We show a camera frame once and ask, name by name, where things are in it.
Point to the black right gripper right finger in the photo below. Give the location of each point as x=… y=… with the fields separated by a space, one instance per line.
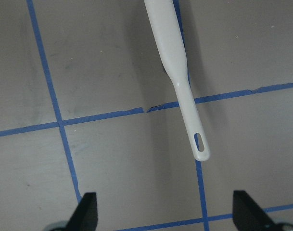
x=247 y=215

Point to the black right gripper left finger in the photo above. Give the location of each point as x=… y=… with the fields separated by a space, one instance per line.
x=85 y=216

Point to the white hand brush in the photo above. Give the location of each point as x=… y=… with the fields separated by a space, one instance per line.
x=166 y=31

